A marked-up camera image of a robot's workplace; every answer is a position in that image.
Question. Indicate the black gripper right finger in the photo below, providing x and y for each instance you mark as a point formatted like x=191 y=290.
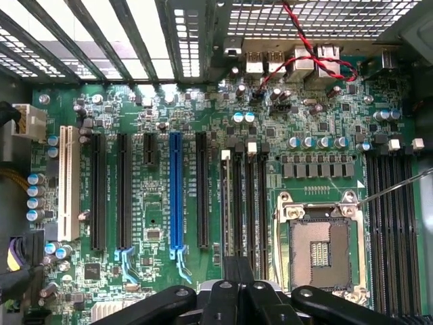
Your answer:
x=260 y=304

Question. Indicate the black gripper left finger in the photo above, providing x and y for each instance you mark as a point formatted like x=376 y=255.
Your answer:
x=223 y=304

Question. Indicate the RAM slot black latches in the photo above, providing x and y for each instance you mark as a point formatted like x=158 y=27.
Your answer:
x=263 y=203
x=400 y=237
x=372 y=237
x=239 y=203

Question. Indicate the RAM slot white latches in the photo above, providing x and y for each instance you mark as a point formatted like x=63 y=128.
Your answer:
x=225 y=155
x=251 y=203
x=386 y=237
x=414 y=237

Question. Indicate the CPU socket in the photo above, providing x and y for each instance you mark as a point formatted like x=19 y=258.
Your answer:
x=304 y=250

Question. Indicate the silver chipset heat sink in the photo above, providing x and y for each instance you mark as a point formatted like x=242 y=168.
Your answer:
x=111 y=311

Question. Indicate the long black expansion slot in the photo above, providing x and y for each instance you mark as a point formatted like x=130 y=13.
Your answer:
x=98 y=189
x=202 y=189
x=124 y=189

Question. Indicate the green motherboard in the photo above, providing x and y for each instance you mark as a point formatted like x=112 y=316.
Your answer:
x=155 y=203

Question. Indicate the blue expansion slot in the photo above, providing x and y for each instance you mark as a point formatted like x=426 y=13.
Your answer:
x=176 y=189

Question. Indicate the short black expansion slot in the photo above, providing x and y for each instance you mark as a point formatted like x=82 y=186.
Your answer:
x=149 y=149

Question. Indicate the thin locking lever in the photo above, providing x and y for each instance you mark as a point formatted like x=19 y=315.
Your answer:
x=395 y=189

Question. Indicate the white expansion slot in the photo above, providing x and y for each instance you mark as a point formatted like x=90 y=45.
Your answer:
x=69 y=183

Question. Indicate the black power connector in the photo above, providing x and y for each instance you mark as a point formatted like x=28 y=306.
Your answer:
x=34 y=247

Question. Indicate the silver rear port block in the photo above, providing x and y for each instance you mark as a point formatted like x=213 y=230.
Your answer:
x=275 y=62
x=328 y=61
x=254 y=62
x=299 y=67

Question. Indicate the small silver rear port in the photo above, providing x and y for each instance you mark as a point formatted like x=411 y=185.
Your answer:
x=233 y=47
x=389 y=58

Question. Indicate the white power connector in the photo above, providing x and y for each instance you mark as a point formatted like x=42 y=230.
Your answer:
x=32 y=122

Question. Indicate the open PC case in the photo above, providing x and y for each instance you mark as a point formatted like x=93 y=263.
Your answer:
x=203 y=34

